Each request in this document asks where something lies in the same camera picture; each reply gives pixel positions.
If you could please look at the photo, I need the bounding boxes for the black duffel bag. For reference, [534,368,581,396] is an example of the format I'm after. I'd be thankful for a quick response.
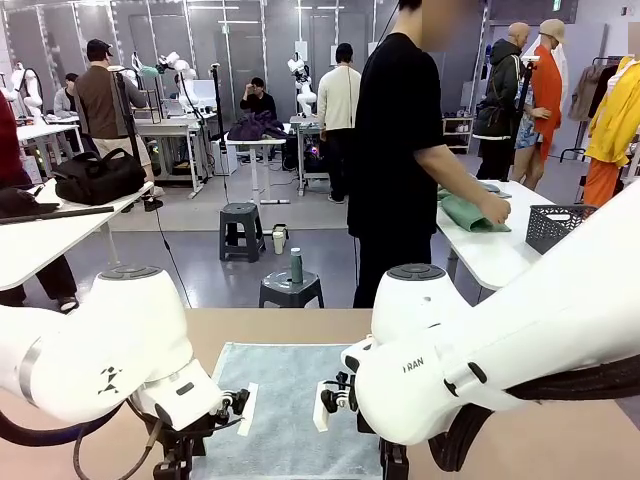
[52,148,148,206]

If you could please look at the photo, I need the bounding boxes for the black tall tripod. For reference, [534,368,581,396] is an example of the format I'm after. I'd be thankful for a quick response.
[112,67,166,212]

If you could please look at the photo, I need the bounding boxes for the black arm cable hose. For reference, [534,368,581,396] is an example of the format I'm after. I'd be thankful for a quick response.
[428,352,640,474]
[0,399,132,448]

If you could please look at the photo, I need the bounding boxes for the white side table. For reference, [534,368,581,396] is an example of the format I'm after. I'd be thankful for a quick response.
[434,178,559,292]

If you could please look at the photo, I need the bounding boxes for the mannequin in orange garment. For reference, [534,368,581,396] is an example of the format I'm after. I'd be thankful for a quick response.
[512,18,569,191]

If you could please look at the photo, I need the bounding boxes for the beige cap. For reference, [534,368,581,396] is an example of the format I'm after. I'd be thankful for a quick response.
[538,18,567,45]

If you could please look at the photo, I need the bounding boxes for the person in red sweater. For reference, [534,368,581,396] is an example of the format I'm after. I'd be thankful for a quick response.
[0,89,79,314]

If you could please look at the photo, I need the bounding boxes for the green towel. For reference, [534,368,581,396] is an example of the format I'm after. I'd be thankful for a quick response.
[437,192,512,234]

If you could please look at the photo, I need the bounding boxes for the low dark grey stool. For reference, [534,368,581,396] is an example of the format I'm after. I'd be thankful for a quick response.
[258,271,325,309]

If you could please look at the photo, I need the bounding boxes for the dark grey plastic basket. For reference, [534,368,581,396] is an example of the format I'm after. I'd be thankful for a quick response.
[524,203,599,256]

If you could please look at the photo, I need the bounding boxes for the orange trousers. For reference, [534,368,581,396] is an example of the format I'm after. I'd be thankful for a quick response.
[582,158,625,209]

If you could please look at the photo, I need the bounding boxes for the seated person in black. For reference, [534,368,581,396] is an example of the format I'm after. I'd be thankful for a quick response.
[238,77,279,121]

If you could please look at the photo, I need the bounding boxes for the white background desk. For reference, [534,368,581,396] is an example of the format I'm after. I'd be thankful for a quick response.
[14,122,84,176]
[289,115,332,197]
[134,115,212,200]
[225,134,292,206]

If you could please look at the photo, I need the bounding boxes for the seated person in grey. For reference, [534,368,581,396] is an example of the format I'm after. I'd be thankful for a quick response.
[53,72,84,121]

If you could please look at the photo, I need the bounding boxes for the black clothes rack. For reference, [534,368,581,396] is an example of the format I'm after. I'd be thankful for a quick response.
[559,56,624,162]

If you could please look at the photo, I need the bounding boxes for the black flat case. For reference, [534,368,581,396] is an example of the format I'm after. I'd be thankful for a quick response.
[0,185,61,219]

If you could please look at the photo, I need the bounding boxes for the black thin tripod pole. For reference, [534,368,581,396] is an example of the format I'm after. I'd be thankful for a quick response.
[210,62,230,147]

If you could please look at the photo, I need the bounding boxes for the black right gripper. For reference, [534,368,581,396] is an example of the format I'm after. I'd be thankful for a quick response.
[378,438,411,480]

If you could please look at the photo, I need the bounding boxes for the thin grey gripper cable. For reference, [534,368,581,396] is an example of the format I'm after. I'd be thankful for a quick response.
[73,418,166,480]

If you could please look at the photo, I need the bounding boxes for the brown coat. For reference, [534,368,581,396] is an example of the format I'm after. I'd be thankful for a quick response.
[568,63,606,122]

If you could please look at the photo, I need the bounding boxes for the yellow garment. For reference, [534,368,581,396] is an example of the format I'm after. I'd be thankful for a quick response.
[584,55,640,167]

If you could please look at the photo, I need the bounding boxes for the white shoe shelf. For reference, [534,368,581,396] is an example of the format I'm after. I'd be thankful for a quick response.
[442,114,474,155]

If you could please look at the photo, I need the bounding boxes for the man in cream sweater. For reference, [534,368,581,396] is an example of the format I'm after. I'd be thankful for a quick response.
[316,43,362,204]

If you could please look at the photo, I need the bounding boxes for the black floor cable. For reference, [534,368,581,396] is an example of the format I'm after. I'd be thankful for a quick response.
[153,205,194,309]

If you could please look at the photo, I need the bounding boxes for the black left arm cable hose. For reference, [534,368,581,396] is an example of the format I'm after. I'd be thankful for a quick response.
[0,399,132,448]

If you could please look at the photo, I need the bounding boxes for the person in black t-shirt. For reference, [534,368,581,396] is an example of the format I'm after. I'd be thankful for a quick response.
[347,0,484,309]

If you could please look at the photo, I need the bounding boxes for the white computer tower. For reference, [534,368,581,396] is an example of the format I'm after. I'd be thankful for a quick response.
[209,138,239,176]

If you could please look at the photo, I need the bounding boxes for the light blue towel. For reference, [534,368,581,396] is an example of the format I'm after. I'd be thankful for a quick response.
[192,342,384,480]

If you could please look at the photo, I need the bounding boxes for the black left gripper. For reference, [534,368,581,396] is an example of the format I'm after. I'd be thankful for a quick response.
[152,424,209,480]

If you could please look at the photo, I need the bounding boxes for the person's right hand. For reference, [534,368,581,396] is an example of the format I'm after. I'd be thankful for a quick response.
[472,192,512,226]

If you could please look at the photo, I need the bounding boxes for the tall dark grey stool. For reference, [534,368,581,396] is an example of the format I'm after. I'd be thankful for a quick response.
[218,202,267,264]

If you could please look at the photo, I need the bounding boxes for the purple clothing pile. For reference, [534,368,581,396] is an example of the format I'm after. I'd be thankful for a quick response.
[227,110,290,143]

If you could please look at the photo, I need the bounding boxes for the black folded tripod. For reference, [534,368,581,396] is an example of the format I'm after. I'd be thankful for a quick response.
[0,205,116,225]

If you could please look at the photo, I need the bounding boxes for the mannequin in dark jacket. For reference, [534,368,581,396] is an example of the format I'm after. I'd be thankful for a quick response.
[472,22,534,182]

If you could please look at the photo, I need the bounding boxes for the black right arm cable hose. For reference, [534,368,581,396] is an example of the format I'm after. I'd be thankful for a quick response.
[428,352,640,474]

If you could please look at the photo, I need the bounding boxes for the man in cap and vest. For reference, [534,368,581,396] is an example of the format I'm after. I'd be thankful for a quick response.
[73,38,166,199]

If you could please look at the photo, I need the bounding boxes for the person's right forearm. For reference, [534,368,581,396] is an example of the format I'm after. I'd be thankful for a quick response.
[414,144,494,211]

